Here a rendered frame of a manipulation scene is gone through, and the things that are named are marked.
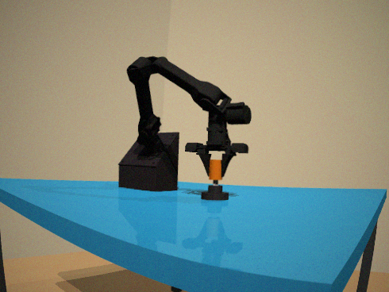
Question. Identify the orange knob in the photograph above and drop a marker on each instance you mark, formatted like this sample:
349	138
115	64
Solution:
215	169

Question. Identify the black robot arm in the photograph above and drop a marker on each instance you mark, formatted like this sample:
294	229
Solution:
204	94

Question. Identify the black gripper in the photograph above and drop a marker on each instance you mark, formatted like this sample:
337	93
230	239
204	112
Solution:
217	136

